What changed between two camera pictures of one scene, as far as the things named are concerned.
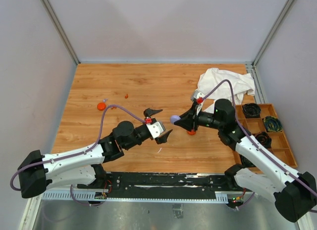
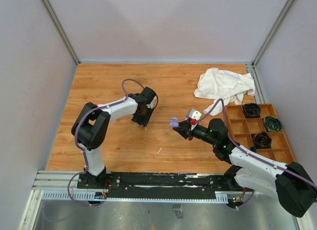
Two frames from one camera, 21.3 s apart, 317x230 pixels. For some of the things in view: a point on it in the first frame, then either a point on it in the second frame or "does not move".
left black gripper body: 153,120 to 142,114
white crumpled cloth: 242,83 does not move
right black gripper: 189,119 to 182,129
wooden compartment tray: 270,123 does not move
